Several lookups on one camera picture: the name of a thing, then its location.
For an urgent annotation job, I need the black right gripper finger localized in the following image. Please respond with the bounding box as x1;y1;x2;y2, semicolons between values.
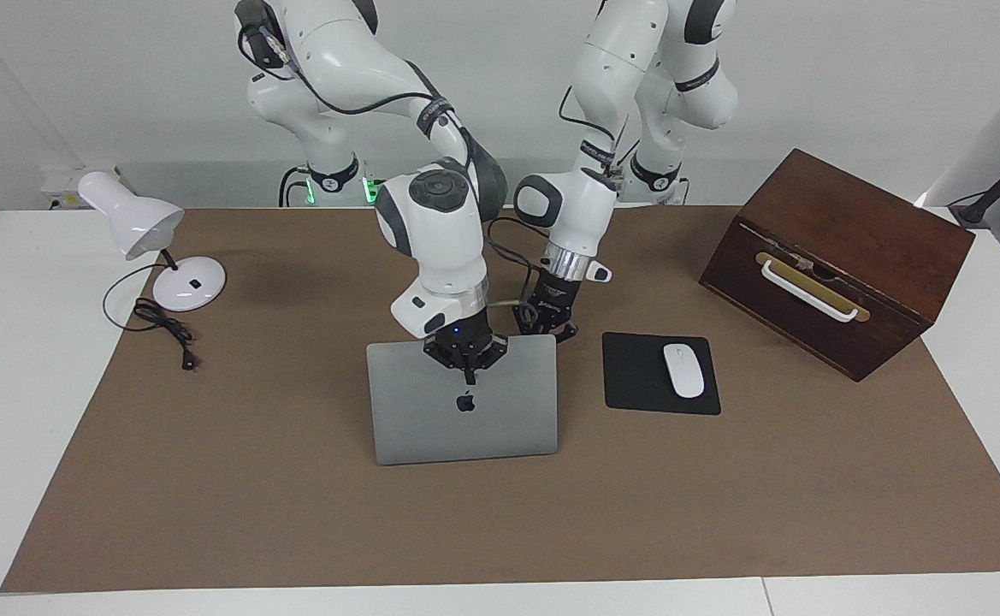
470;335;508;384
422;340;472;384

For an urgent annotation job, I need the grey laptop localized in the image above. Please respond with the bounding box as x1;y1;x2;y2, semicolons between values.
366;334;560;467

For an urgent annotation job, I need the black mouse pad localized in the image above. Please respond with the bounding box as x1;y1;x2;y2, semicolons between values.
601;332;722;417

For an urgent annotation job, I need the white computer mouse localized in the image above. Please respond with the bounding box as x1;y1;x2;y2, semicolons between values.
663;343;706;400

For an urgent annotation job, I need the brown table mat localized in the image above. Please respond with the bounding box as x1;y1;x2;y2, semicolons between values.
0;204;1000;594

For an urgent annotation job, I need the white desk lamp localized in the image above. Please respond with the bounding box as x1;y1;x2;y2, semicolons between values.
77;170;228;313

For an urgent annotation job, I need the dark wooden box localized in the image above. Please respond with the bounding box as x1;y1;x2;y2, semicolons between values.
698;148;976;383

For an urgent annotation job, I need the white power strip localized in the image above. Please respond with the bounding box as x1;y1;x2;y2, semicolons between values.
41;167;124;211

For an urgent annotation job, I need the black tripod stand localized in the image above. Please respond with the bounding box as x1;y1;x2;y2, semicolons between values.
949;137;1000;230

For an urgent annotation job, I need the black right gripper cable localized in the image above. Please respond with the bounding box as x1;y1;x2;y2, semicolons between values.
239;17;543;309

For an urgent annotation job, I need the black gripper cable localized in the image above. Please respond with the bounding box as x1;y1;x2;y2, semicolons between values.
558;81;637;172
239;17;543;309

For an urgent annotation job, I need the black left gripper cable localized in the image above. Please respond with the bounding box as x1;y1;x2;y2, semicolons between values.
558;81;637;172

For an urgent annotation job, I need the black right arm base cable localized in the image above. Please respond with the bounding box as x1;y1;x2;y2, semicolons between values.
279;165;312;208

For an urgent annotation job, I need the white box handle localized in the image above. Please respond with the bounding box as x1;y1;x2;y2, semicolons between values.
760;259;860;323

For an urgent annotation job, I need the black lamp power cable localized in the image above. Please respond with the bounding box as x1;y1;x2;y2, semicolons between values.
103;262;201;372

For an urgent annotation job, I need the brass handle plate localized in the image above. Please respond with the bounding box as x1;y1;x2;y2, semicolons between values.
754;252;871;323

